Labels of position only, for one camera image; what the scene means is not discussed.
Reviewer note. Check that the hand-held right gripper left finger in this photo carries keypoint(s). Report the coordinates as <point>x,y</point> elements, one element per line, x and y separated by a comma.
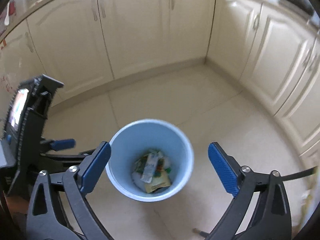
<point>96,165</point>

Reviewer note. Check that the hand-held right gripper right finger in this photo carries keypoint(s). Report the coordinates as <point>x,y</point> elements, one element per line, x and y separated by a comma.
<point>222,170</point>

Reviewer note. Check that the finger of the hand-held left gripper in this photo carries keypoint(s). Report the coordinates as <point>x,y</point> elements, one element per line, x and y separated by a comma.
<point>70,157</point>
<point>62,143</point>

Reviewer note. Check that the blue plastic trash bin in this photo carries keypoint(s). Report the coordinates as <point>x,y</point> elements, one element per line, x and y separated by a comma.
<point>125,140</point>

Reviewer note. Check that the white barcode snack packet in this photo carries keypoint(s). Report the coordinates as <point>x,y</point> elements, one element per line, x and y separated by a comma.
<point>150,167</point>

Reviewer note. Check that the yellow printed snack bag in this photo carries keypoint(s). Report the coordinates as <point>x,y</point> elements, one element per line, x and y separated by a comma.
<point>158,183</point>

